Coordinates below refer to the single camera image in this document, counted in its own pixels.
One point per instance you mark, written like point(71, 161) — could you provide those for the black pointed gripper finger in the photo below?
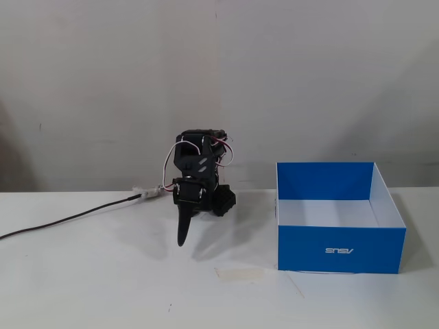
point(183, 226)

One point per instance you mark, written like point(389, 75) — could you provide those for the blue ASUS cardboard box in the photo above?
point(339, 222)

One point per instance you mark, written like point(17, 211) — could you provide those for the clear tape patch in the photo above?
point(240, 275)

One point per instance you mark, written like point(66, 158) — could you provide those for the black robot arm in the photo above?
point(192, 161)

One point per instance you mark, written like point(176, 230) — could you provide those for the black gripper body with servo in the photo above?
point(188, 194)

